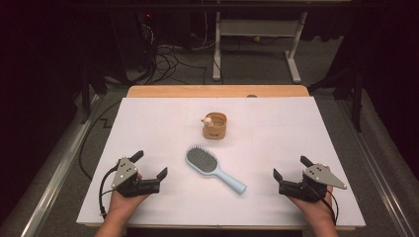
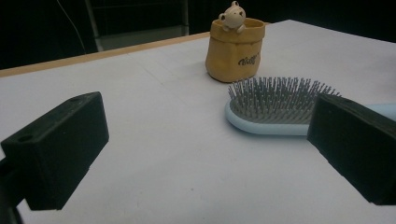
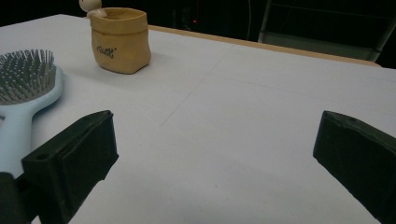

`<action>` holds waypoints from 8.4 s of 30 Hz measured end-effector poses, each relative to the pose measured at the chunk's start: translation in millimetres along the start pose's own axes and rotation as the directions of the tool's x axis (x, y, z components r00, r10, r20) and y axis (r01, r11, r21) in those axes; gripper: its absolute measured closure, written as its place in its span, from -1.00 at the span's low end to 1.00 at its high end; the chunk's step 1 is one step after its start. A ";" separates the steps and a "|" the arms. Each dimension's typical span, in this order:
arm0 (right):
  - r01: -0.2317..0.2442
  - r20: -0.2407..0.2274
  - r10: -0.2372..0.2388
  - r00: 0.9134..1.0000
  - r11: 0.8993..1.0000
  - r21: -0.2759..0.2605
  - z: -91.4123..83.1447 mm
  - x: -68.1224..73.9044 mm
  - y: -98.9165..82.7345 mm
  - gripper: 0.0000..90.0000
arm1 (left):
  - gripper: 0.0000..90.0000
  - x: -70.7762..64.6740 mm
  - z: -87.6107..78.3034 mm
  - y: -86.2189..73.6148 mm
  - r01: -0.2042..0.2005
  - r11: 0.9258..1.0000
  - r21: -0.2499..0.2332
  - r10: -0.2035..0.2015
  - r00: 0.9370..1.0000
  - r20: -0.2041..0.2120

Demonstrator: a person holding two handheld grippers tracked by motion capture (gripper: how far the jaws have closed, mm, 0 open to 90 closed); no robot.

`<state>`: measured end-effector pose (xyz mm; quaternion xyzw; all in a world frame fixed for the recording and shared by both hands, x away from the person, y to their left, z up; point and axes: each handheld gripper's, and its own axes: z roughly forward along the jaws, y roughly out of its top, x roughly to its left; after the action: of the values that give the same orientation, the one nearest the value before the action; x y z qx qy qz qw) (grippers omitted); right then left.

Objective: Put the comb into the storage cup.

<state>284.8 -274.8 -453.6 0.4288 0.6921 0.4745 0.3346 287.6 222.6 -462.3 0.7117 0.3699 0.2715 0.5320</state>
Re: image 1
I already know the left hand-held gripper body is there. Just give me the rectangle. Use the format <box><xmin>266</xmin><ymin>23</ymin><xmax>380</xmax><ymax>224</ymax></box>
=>
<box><xmin>111</xmin><ymin>157</ymin><xmax>161</xmax><ymax>198</ymax></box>

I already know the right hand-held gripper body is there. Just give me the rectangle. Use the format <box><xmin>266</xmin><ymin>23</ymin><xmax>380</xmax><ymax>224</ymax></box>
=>
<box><xmin>278</xmin><ymin>163</ymin><xmax>348</xmax><ymax>202</ymax></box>

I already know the light blue hairbrush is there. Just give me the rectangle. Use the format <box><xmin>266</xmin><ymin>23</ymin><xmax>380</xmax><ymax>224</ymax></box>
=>
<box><xmin>185</xmin><ymin>144</ymin><xmax>248</xmax><ymax>196</ymax></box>

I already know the person's left hand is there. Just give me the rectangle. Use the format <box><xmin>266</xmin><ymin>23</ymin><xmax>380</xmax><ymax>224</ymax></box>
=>
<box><xmin>107</xmin><ymin>173</ymin><xmax>149</xmax><ymax>225</ymax></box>

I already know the person's right hand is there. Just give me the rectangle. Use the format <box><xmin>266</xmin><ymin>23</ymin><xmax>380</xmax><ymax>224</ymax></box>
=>
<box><xmin>289</xmin><ymin>166</ymin><xmax>335</xmax><ymax>228</ymax></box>

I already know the white table board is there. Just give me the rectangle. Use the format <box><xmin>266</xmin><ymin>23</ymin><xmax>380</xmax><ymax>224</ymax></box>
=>
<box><xmin>76</xmin><ymin>96</ymin><xmax>367</xmax><ymax>228</ymax></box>

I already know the round wooden cup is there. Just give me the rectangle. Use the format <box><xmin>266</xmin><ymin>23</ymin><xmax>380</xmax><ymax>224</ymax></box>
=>
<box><xmin>202</xmin><ymin>112</ymin><xmax>228</xmax><ymax>140</ymax></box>

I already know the black tripod stand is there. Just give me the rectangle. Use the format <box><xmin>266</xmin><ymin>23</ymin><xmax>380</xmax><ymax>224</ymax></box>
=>
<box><xmin>307</xmin><ymin>60</ymin><xmax>366</xmax><ymax>133</ymax></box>
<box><xmin>79</xmin><ymin>60</ymin><xmax>109</xmax><ymax>125</ymax></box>

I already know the wooden table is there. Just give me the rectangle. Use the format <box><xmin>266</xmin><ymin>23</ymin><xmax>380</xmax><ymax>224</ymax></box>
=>
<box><xmin>83</xmin><ymin>84</ymin><xmax>358</xmax><ymax>232</ymax></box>

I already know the dark computer tower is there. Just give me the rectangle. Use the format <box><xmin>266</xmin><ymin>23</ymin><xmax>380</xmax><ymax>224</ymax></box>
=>
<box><xmin>110</xmin><ymin>8</ymin><xmax>156</xmax><ymax>73</ymax></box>

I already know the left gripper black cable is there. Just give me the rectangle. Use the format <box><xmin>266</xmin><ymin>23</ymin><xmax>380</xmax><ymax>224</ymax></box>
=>
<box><xmin>98</xmin><ymin>165</ymin><xmax>120</xmax><ymax>220</ymax></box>

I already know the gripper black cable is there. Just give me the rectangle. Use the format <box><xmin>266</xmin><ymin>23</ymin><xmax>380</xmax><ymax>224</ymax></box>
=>
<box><xmin>309</xmin><ymin>184</ymin><xmax>339</xmax><ymax>227</ymax></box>
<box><xmin>98</xmin><ymin>165</ymin><xmax>120</xmax><ymax>220</ymax></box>

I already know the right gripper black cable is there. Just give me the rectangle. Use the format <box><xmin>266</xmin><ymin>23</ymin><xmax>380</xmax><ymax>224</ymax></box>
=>
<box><xmin>309</xmin><ymin>184</ymin><xmax>339</xmax><ymax>227</ymax></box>

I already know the long black floor cable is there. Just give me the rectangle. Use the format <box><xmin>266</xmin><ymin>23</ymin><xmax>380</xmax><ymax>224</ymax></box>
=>
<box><xmin>78</xmin><ymin>99</ymin><xmax>123</xmax><ymax>182</ymax></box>

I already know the aluminium floor rail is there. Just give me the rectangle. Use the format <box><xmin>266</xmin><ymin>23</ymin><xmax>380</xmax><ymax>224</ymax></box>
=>
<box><xmin>335</xmin><ymin>98</ymin><xmax>419</xmax><ymax>237</ymax></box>
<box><xmin>19</xmin><ymin>93</ymin><xmax>101</xmax><ymax>237</ymax></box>

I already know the bundle of black floor cables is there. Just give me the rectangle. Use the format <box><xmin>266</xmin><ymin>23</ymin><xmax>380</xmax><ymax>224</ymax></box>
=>
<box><xmin>126</xmin><ymin>23</ymin><xmax>210</xmax><ymax>86</ymax></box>

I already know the white metal stand frame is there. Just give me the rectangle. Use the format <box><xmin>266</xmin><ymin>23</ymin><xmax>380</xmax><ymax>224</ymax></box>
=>
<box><xmin>211</xmin><ymin>0</ymin><xmax>309</xmax><ymax>84</ymax></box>

